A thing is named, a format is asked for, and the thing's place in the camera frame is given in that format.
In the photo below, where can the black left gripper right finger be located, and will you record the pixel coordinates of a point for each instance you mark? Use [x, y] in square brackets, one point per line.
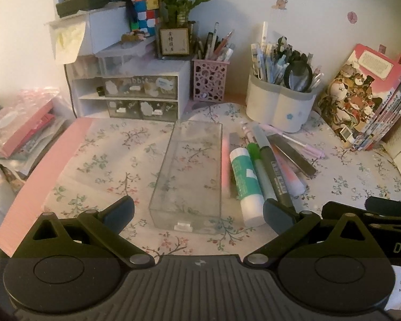
[337, 238]

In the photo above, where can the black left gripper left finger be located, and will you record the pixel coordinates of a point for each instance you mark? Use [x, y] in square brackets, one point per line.
[92, 234]

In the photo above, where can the black marker pen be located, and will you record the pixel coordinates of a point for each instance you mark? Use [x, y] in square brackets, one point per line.
[285, 198]

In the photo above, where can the orange pink highlighter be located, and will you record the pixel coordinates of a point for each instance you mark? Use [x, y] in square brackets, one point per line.
[294, 185]

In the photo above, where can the white green glue stick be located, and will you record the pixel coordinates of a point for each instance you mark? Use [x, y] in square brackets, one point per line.
[248, 188]

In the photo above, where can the purple clear pen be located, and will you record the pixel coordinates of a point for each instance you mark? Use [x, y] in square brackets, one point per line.
[310, 150]

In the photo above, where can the clear plastic organizer tray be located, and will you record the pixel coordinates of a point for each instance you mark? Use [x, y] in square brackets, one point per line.
[188, 192]

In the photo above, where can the green cap highlighter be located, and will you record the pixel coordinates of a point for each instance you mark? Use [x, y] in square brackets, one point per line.
[254, 152]

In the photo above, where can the pale pink pen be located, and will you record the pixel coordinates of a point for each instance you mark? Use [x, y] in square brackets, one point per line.
[248, 133]

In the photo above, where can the pink desk mat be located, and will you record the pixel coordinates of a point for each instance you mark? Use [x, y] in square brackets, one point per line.
[28, 204]

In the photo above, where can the white flower-shaped pen holder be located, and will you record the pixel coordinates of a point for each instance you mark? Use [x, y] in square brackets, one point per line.
[278, 106]

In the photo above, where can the cartoon cover book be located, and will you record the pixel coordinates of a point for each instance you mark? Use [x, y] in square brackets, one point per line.
[360, 101]

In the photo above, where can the pink box in plastic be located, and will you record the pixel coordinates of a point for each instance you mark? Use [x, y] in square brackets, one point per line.
[29, 125]

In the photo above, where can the white drawer organizer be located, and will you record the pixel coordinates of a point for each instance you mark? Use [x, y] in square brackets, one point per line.
[150, 90]

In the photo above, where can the black magnifying glass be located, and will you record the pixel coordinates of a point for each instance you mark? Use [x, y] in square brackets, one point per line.
[298, 76]

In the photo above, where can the pink perforated pen cup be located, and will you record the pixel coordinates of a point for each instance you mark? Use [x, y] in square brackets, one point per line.
[209, 80]

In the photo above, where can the clear plastic storage box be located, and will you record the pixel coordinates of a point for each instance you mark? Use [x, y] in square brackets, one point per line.
[126, 59]

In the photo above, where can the framed calligraphy planter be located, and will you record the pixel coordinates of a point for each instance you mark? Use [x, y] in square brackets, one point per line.
[174, 42]

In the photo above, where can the white storage box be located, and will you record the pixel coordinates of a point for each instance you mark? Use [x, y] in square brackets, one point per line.
[104, 27]

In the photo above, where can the colourful rubik cube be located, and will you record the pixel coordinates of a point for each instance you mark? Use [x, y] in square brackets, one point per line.
[144, 16]

